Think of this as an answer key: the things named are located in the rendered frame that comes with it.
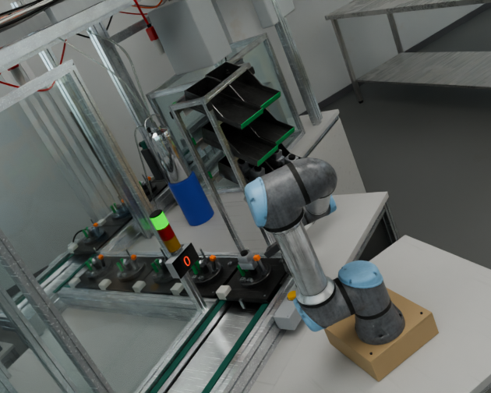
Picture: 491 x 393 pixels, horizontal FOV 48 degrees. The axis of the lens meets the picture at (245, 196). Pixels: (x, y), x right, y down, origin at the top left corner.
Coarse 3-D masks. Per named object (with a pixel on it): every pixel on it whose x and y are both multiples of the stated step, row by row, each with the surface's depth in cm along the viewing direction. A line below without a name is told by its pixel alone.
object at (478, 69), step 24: (360, 0) 576; (384, 0) 529; (408, 0) 489; (432, 0) 456; (456, 0) 426; (480, 0) 407; (336, 24) 580; (384, 72) 590; (408, 72) 560; (432, 72) 534; (456, 72) 509; (480, 72) 487; (360, 96) 614
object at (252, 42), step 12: (264, 36) 330; (252, 48) 320; (228, 60) 305; (276, 60) 339; (168, 84) 325; (180, 84) 300; (192, 84) 292; (156, 96) 311; (288, 96) 347; (156, 108) 316; (300, 120) 356; (300, 132) 357; (288, 144) 347; (204, 192) 337; (228, 192) 326
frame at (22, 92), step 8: (64, 64) 170; (72, 64) 173; (48, 72) 165; (56, 72) 167; (64, 72) 169; (32, 80) 162; (40, 80) 163; (48, 80) 165; (24, 88) 159; (32, 88) 161; (40, 88) 163; (8, 96) 155; (16, 96) 157; (24, 96) 159; (0, 104) 153; (8, 104) 154
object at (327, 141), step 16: (336, 112) 372; (304, 128) 369; (320, 128) 357; (336, 128) 372; (304, 144) 344; (320, 144) 354; (336, 144) 370; (336, 160) 369; (352, 160) 387; (352, 176) 386; (240, 192) 320; (336, 192) 366; (352, 192) 385
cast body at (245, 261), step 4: (244, 252) 211; (248, 252) 212; (240, 256) 212; (244, 256) 210; (248, 256) 210; (252, 256) 212; (240, 260) 212; (244, 260) 211; (248, 260) 210; (240, 264) 213; (244, 264) 212; (248, 264) 211; (252, 264) 210; (256, 264) 212; (244, 268) 213; (248, 268) 212; (252, 268) 211
